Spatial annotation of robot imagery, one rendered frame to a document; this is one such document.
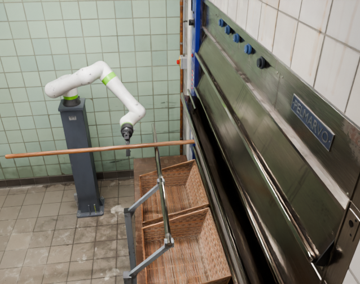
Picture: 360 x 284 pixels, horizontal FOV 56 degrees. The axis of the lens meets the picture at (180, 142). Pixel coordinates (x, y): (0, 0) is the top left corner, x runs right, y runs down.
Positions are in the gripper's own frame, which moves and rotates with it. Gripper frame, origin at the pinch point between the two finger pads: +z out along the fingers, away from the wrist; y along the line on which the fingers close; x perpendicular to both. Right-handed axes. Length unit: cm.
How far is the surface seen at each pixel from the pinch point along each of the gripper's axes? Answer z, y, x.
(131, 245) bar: 40, 54, 2
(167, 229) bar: 78, 1, -19
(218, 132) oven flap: 37, -28, -53
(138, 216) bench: 5, 61, -3
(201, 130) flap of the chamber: 22, -22, -47
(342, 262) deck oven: 152, -59, -55
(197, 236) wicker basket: 33, 60, -44
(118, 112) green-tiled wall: -123, 35, 11
